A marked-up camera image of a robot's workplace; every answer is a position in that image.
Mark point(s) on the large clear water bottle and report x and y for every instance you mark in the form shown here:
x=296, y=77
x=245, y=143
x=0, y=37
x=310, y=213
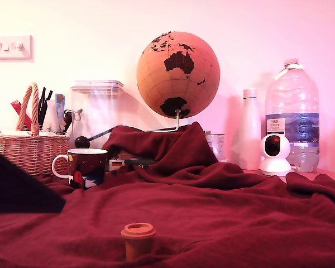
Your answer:
x=292, y=97

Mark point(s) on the black kitchen utensil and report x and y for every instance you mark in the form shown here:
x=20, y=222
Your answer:
x=47, y=104
x=41, y=106

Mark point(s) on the black coffee scoop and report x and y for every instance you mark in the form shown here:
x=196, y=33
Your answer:
x=82, y=142

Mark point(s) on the dark printed mug white inside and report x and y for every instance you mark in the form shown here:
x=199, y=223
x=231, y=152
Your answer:
x=88, y=167

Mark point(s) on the grey cardboard box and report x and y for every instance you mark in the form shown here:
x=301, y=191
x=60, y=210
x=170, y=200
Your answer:
x=131, y=155

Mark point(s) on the small white round camera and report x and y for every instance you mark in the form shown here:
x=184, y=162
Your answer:
x=275, y=164

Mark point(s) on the blue and white utensil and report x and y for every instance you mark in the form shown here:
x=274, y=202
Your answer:
x=59, y=109

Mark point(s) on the orange coffee capsule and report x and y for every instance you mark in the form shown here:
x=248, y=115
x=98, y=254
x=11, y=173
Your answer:
x=139, y=245

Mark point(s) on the white wall light switch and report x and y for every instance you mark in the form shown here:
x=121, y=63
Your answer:
x=11, y=55

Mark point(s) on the red flat box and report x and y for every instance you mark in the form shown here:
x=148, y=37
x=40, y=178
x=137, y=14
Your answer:
x=16, y=107

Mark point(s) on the white metal tin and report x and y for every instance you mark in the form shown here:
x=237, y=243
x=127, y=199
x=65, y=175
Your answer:
x=217, y=145

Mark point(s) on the cork globe on metal stand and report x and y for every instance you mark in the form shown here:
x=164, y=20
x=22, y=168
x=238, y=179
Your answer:
x=178, y=83

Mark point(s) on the white flask bottle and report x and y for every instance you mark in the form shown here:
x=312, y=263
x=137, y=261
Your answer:
x=250, y=134

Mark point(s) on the dark red fleece blanket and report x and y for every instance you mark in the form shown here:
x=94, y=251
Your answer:
x=212, y=217

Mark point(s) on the clear container with white lid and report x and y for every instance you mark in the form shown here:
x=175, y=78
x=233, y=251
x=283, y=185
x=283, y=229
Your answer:
x=100, y=111

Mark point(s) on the dark box with flag print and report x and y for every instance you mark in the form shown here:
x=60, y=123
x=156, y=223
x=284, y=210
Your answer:
x=117, y=164

